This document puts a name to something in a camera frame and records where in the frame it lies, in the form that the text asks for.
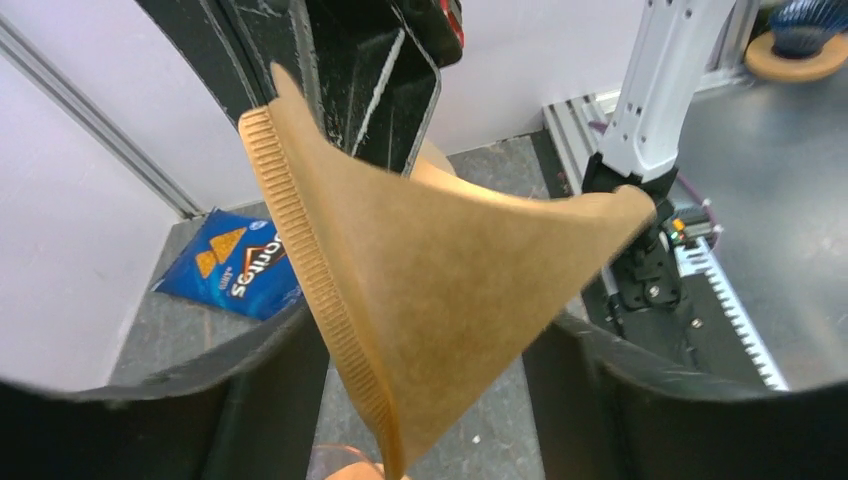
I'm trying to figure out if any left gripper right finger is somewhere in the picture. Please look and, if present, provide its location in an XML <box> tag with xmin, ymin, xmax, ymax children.
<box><xmin>523</xmin><ymin>313</ymin><xmax>847</xmax><ymax>479</ymax></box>

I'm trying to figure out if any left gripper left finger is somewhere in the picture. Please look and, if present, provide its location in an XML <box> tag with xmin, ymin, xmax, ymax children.
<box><xmin>1</xmin><ymin>302</ymin><xmax>328</xmax><ymax>479</ymax></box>

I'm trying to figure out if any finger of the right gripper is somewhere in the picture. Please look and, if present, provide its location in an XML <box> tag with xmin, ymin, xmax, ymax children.
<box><xmin>137</xmin><ymin>0</ymin><xmax>318</xmax><ymax>124</ymax></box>
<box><xmin>306</xmin><ymin>1</ymin><xmax>464</xmax><ymax>175</ymax></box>

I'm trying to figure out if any clear glass dripper cone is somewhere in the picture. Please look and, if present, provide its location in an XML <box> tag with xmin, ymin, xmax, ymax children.
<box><xmin>306</xmin><ymin>444</ymin><xmax>385</xmax><ymax>480</ymax></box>

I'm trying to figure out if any wooden dripper ring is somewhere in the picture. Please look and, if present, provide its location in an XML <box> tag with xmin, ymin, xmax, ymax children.
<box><xmin>324</xmin><ymin>461</ymin><xmax>412</xmax><ymax>480</ymax></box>

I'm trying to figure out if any brown paper coffee filter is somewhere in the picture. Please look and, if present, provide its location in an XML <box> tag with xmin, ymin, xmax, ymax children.
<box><xmin>238</xmin><ymin>65</ymin><xmax>655</xmax><ymax>479</ymax></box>

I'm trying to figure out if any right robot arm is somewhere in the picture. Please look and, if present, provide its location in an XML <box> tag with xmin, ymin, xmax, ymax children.
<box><xmin>142</xmin><ymin>1</ymin><xmax>728</xmax><ymax>316</ymax></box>

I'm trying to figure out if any blue Doritos chip bag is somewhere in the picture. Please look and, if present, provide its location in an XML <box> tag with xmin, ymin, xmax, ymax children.
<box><xmin>152</xmin><ymin>209</ymin><xmax>302</xmax><ymax>321</ymax></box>

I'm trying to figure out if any aluminium rail frame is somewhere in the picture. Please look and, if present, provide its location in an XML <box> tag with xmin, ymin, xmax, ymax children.
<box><xmin>541</xmin><ymin>66</ymin><xmax>848</xmax><ymax>392</ymax></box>

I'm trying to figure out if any blue dripper on wooden ring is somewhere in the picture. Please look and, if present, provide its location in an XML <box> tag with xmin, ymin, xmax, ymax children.
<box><xmin>744</xmin><ymin>1</ymin><xmax>847</xmax><ymax>83</ymax></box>

